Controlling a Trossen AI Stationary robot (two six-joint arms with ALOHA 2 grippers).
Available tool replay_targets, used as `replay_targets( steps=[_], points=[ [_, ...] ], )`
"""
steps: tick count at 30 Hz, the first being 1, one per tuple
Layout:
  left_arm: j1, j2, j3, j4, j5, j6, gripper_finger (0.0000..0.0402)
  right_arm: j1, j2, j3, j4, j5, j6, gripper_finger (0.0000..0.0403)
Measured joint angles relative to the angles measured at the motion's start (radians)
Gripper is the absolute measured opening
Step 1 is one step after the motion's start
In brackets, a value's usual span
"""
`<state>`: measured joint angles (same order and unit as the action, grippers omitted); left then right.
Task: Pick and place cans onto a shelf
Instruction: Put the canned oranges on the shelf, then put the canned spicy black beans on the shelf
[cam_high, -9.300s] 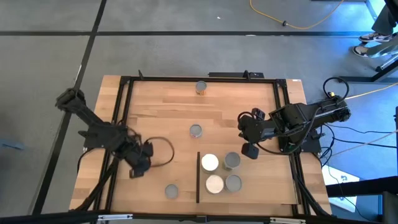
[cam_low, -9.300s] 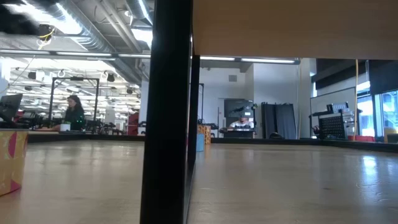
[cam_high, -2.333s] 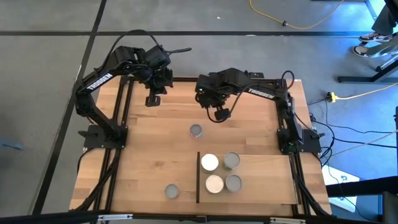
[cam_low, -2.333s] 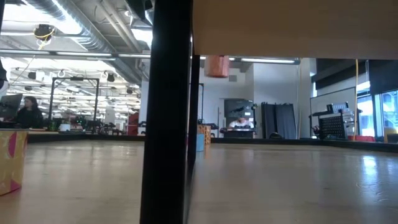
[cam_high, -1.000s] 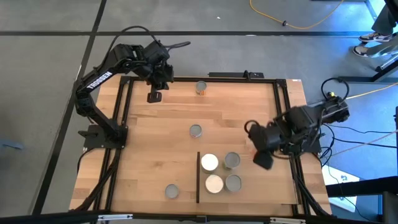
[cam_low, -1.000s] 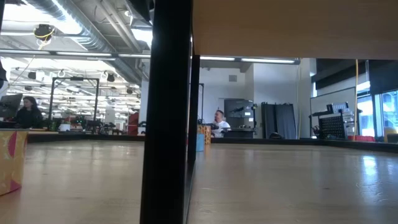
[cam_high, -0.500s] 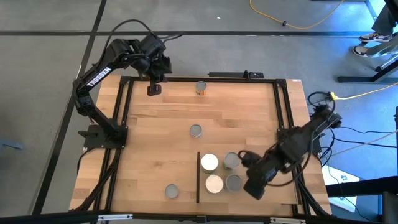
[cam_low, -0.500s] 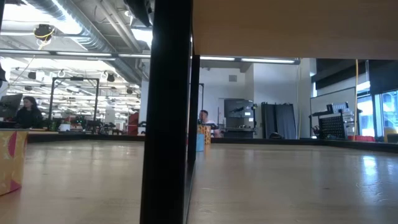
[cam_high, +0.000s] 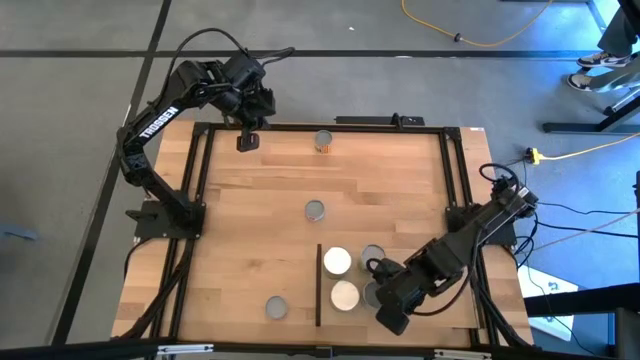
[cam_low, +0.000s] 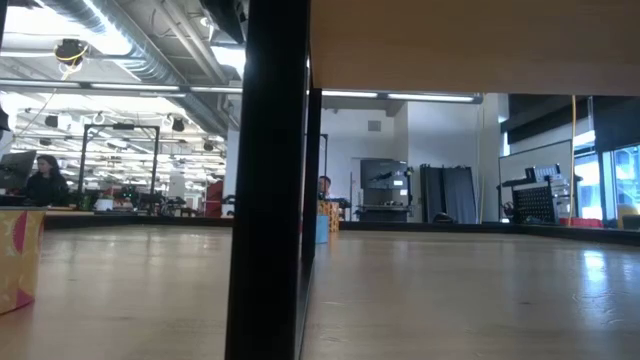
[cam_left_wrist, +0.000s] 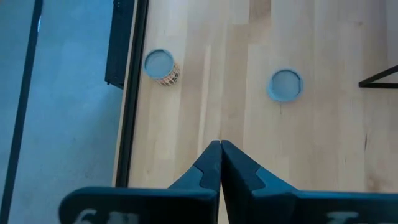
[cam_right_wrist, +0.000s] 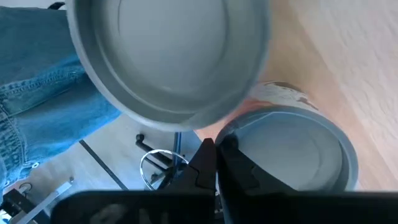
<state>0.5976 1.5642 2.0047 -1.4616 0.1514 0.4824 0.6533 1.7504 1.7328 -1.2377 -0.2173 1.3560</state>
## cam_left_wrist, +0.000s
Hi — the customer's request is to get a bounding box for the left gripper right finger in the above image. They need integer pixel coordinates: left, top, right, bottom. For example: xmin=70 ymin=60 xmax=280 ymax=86
xmin=221 ymin=139 xmax=398 ymax=224

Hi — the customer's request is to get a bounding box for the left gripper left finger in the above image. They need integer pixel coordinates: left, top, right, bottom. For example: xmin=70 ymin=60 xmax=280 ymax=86
xmin=58 ymin=139 xmax=223 ymax=224

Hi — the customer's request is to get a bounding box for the can with blue label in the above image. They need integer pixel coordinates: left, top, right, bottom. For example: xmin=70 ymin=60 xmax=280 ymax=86
xmin=267 ymin=68 xmax=305 ymax=103

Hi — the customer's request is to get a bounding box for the can with orange checked label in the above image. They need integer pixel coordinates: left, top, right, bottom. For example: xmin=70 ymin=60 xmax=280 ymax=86
xmin=143 ymin=48 xmax=182 ymax=88

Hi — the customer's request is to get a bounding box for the black aluminium table frame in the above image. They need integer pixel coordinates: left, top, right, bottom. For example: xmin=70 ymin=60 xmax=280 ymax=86
xmin=114 ymin=0 xmax=150 ymax=188

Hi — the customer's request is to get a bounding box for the black flat bar mount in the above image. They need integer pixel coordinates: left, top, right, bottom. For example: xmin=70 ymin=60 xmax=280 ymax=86
xmin=104 ymin=0 xmax=136 ymax=90

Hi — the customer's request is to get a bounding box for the wooden shelf with black frame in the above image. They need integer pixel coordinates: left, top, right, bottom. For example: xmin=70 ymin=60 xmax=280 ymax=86
xmin=358 ymin=64 xmax=398 ymax=90

